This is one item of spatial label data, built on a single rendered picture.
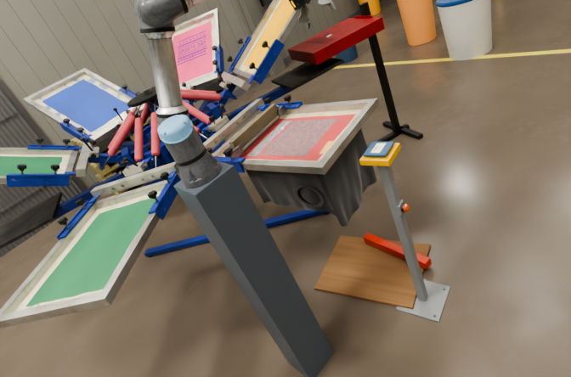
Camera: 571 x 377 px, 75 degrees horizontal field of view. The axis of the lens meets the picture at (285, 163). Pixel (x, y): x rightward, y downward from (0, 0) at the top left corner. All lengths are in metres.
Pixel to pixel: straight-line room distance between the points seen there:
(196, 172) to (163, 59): 0.41
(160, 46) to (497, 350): 1.86
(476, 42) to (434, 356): 3.53
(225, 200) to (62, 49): 4.49
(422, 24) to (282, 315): 4.62
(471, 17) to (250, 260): 3.77
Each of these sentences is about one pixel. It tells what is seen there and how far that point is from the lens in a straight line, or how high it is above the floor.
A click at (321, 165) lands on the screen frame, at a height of 0.99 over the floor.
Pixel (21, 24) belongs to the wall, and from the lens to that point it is 5.59.
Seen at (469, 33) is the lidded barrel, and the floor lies 0.30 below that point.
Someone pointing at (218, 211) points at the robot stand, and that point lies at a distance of 1.36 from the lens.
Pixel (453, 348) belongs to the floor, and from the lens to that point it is 2.06.
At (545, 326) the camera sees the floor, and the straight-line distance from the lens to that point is 2.13.
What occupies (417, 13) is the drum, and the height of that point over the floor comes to 0.44.
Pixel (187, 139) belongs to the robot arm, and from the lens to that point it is 1.29.
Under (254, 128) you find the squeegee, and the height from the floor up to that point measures 1.03.
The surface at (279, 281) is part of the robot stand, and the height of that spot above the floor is 0.63.
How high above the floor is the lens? 1.76
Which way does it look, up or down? 28 degrees down
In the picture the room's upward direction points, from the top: 24 degrees counter-clockwise
